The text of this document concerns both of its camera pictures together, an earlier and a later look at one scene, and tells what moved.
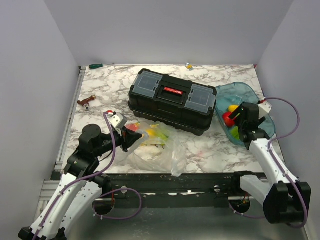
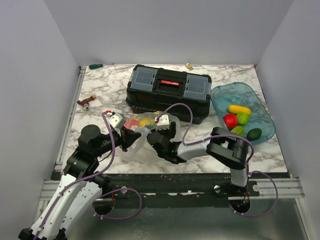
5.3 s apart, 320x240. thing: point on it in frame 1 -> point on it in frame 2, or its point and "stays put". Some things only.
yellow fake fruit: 150,131 -> 144,122
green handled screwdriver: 98,65 stays put
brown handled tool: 85,102 stays put
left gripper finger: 128,138 stays put
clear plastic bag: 159,149 -> 144,123
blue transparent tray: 236,94 stays put
